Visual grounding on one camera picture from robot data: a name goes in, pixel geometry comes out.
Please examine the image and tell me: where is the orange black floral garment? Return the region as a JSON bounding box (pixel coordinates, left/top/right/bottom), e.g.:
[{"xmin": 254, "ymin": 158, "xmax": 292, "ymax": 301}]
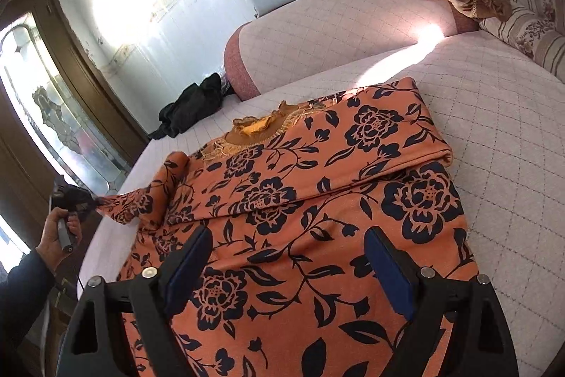
[{"xmin": 100, "ymin": 77, "xmax": 478, "ymax": 376}]

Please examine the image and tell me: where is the dark sleeve left forearm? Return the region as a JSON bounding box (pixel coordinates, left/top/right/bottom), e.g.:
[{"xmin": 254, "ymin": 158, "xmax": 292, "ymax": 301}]
[{"xmin": 0, "ymin": 250, "xmax": 55, "ymax": 363}]

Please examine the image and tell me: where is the black clothing pile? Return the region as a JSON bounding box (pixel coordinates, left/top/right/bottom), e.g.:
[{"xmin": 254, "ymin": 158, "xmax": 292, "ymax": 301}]
[{"xmin": 148, "ymin": 73, "xmax": 234, "ymax": 140}]

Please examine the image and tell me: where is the person's left hand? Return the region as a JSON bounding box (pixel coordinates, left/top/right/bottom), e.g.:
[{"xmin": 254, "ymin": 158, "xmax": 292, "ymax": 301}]
[{"xmin": 35, "ymin": 208, "xmax": 82, "ymax": 273}]

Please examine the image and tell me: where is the brown wooden glass door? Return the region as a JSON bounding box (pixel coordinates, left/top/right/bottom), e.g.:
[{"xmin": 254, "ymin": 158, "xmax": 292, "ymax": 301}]
[{"xmin": 0, "ymin": 0, "xmax": 150, "ymax": 201}]

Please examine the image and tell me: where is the striped floral pillow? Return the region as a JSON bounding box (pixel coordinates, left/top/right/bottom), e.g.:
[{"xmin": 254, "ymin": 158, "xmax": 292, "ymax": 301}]
[{"xmin": 480, "ymin": 0, "xmax": 564, "ymax": 80}]

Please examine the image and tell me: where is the pink quilted bolster headboard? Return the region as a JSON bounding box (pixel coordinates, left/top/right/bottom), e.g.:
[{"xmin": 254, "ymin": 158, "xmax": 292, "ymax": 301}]
[{"xmin": 223, "ymin": 0, "xmax": 479, "ymax": 100}]

